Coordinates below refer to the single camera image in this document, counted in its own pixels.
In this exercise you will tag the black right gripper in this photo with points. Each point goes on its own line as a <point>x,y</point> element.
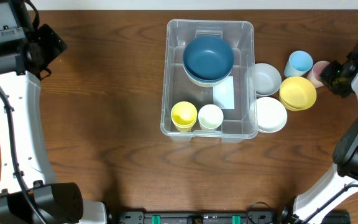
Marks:
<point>325,77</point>

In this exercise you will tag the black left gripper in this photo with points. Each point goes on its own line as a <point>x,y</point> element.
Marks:
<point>55,43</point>

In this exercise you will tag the pink cup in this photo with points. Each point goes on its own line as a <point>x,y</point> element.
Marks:
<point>314,74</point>

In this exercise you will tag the light blue cup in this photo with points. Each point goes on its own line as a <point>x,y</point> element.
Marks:
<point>298,64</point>

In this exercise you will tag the yellow small bowl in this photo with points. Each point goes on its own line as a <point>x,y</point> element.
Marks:
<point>297,93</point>

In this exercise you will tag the grey small bowl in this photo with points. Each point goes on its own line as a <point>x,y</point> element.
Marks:
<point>267,79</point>

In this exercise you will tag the white small bowl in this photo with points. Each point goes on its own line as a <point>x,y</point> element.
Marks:
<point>271,115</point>

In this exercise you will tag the cream beige bowl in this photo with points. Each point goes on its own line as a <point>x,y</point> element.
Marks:
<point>205,83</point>

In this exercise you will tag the dark blue bowl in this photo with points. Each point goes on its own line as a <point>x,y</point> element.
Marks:
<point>208,73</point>
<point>208,50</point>

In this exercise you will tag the cream white cup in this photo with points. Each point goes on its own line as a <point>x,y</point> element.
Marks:
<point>210,117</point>

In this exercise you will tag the yellow cup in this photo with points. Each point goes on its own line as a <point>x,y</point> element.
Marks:
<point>184,113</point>
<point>184,128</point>

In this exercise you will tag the yellow cup front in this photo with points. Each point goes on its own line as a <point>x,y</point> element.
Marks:
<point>184,128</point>

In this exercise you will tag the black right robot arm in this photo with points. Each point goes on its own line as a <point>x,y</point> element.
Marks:
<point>341,180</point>

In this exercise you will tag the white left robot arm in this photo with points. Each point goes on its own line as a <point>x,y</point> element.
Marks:
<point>29,191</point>

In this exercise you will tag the white label in container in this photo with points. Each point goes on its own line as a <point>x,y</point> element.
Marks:
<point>223,94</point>

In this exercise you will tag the clear plastic storage container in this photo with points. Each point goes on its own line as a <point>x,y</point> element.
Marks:
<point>238,124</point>

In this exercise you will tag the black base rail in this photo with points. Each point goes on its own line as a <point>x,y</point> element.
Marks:
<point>255,216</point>

